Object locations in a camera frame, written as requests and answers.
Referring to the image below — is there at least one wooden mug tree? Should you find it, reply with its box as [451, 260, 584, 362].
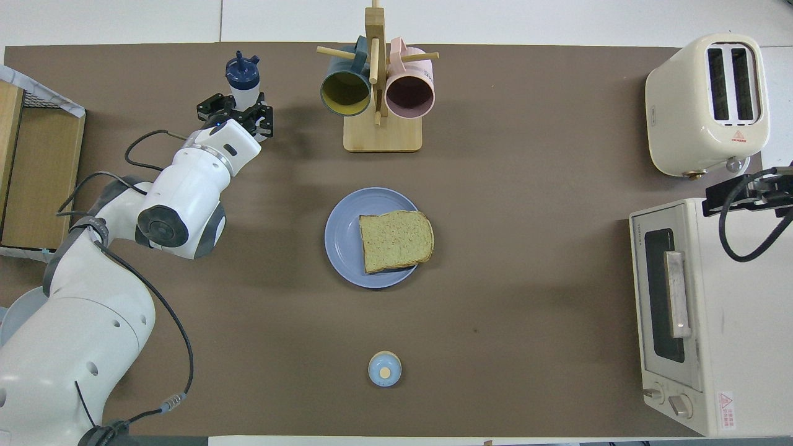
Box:
[317, 0, 439, 153]

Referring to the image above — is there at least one small blue dome wooden knob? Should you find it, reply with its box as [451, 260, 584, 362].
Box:
[368, 351, 402, 387]

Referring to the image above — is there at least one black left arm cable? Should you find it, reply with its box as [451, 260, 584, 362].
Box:
[57, 129, 194, 446]

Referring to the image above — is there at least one wooden two-tier shelf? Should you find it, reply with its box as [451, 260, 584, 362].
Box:
[0, 81, 86, 251]

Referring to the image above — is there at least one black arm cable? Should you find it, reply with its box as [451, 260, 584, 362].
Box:
[719, 167, 793, 262]
[57, 129, 194, 446]

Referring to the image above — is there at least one blue round plate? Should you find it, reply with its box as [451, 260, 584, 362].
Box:
[324, 187, 426, 289]

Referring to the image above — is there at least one cream two-slot toaster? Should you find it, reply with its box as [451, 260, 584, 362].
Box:
[644, 33, 771, 179]

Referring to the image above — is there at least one dark teal mug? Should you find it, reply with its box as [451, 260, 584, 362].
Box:
[320, 35, 372, 117]

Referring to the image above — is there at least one pink mug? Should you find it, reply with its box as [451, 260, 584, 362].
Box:
[385, 37, 436, 120]

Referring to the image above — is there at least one slice of toast bread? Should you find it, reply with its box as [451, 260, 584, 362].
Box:
[359, 210, 435, 274]

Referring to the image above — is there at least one brown table mat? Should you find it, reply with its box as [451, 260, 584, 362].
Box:
[0, 42, 764, 437]

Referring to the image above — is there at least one white toaster oven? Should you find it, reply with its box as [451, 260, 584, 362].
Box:
[629, 197, 793, 437]

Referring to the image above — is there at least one grey round plate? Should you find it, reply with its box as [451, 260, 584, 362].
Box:
[0, 286, 50, 348]

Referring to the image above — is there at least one white squeeze bottle blue cap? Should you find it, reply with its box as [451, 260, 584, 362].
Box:
[225, 51, 271, 143]

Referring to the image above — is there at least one white checked cloth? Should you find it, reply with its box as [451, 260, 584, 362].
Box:
[0, 65, 86, 264]

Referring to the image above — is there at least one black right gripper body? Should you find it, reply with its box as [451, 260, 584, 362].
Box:
[753, 166, 793, 214]

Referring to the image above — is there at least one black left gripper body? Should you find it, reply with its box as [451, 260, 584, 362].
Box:
[211, 113, 256, 134]

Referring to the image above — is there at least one black wire basket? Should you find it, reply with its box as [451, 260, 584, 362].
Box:
[22, 87, 66, 111]

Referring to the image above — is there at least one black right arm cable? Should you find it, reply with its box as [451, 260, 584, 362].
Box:
[719, 167, 793, 262]

